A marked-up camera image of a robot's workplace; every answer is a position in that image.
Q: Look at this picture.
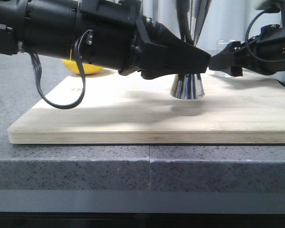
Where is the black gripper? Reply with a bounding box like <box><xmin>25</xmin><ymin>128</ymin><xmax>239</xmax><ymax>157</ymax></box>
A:
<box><xmin>79</xmin><ymin>0</ymin><xmax>210</xmax><ymax>80</ymax></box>
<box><xmin>209</xmin><ymin>24</ymin><xmax>285</xmax><ymax>76</ymax></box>

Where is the clear glass beaker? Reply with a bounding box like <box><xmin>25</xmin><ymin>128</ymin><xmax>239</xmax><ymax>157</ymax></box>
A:
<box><xmin>215</xmin><ymin>39</ymin><xmax>238</xmax><ymax>78</ymax></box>

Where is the steel double jigger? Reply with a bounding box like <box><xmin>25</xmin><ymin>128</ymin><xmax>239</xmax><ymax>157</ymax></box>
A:
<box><xmin>170</xmin><ymin>0</ymin><xmax>211</xmax><ymax>100</ymax></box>

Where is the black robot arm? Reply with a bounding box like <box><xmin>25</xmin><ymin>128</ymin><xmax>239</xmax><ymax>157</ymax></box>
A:
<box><xmin>0</xmin><ymin>0</ymin><xmax>210</xmax><ymax>80</ymax></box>
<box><xmin>209</xmin><ymin>0</ymin><xmax>285</xmax><ymax>76</ymax></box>

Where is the grey curtain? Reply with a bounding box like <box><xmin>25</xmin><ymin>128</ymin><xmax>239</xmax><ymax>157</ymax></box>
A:
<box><xmin>140</xmin><ymin>0</ymin><xmax>285</xmax><ymax>84</ymax></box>

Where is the wooden cutting board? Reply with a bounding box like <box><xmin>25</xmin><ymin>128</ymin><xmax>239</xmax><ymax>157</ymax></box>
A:
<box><xmin>8</xmin><ymin>70</ymin><xmax>285</xmax><ymax>144</ymax></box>

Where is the yellow lemon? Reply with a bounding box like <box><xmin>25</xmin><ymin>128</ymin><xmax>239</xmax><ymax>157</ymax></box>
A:
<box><xmin>61</xmin><ymin>59</ymin><xmax>104</xmax><ymax>75</ymax></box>

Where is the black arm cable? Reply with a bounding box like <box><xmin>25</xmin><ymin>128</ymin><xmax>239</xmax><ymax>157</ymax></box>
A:
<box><xmin>245</xmin><ymin>8</ymin><xmax>285</xmax><ymax>64</ymax></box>

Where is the black ribbon cable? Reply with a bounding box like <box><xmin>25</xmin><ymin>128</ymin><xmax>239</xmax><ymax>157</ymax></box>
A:
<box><xmin>26</xmin><ymin>29</ymin><xmax>95</xmax><ymax>110</ymax></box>

